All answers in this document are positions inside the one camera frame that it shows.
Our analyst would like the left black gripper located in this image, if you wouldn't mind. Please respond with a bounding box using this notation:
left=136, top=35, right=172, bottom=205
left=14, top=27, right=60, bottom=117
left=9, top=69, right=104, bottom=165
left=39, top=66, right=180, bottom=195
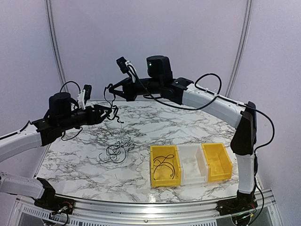
left=58, top=104, right=112, bottom=131

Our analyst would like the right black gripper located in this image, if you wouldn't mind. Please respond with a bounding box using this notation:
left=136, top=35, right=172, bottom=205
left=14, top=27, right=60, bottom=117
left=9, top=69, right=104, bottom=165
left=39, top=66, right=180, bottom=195
left=109, top=76, right=163, bottom=101

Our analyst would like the thick black cable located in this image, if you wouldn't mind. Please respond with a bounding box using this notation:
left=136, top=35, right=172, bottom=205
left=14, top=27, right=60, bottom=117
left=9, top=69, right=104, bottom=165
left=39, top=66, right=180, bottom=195
left=103, top=84, right=124, bottom=124

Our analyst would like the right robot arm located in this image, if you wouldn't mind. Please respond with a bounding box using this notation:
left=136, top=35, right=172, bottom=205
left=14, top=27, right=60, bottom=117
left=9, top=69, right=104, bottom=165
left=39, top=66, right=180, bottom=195
left=109, top=55, right=256, bottom=211

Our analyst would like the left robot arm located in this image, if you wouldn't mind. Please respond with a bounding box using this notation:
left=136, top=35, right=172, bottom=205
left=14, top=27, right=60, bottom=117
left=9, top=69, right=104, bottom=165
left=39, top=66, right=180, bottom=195
left=0, top=92, right=112, bottom=210

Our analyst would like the left yellow bin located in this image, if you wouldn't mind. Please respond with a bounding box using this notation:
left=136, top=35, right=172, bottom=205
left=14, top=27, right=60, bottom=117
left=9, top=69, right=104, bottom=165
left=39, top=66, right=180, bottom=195
left=150, top=145, right=181, bottom=187

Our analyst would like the yellow bin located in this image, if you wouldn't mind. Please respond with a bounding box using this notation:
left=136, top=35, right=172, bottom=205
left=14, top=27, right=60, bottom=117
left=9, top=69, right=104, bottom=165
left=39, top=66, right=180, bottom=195
left=202, top=143, right=233, bottom=182
left=150, top=145, right=181, bottom=187

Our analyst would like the white translucent bin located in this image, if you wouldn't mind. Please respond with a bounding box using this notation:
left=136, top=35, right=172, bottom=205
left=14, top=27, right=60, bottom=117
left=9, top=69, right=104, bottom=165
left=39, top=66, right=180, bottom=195
left=177, top=144, right=209, bottom=186

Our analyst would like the right yellow bin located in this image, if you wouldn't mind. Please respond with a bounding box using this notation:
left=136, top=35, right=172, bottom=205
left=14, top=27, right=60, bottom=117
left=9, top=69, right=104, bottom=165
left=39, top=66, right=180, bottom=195
left=202, top=143, right=233, bottom=182

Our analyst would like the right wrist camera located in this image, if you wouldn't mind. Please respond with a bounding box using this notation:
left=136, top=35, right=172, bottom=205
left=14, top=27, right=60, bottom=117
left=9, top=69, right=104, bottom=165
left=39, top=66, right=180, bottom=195
left=116, top=56, right=136, bottom=83

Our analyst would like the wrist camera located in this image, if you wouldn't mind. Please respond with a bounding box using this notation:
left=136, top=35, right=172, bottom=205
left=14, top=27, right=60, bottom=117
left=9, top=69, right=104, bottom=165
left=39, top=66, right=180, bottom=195
left=77, top=84, right=92, bottom=110
left=116, top=56, right=136, bottom=83

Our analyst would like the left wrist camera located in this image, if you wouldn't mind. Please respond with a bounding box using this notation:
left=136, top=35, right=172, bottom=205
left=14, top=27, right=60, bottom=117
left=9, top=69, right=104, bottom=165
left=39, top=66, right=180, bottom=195
left=77, top=84, right=92, bottom=110

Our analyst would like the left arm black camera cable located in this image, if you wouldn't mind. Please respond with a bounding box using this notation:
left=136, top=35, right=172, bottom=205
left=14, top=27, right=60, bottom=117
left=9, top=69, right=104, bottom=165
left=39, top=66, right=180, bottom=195
left=60, top=81, right=83, bottom=141

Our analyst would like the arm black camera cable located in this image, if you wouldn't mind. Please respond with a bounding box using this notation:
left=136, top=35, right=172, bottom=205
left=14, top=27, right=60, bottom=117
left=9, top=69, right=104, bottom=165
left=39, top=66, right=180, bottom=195
left=60, top=81, right=83, bottom=141
left=128, top=65, right=275, bottom=151

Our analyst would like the white thin cable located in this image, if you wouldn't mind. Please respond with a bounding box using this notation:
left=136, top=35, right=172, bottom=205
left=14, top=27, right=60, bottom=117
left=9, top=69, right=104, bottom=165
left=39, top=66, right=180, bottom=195
left=110, top=122, right=141, bottom=161

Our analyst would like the black thin looped cable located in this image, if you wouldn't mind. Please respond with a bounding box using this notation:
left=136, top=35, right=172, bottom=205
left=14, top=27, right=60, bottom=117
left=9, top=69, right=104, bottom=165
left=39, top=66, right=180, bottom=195
left=98, top=134, right=136, bottom=164

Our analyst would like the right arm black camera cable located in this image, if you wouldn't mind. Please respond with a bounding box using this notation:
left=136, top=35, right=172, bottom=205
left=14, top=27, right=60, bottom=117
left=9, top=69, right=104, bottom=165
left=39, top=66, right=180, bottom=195
left=128, top=65, right=275, bottom=151

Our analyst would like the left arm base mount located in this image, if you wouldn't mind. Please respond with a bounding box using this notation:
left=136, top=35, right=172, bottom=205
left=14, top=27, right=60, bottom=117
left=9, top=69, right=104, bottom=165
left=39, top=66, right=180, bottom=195
left=34, top=178, right=75, bottom=214

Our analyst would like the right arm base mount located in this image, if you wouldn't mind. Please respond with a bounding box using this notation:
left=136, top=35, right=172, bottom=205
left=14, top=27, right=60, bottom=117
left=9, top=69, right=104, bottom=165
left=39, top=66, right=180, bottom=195
left=215, top=188, right=258, bottom=216

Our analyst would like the aluminium front rail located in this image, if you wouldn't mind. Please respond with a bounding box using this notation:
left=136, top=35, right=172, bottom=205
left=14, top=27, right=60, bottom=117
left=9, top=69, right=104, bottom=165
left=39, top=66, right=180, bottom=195
left=8, top=190, right=283, bottom=226

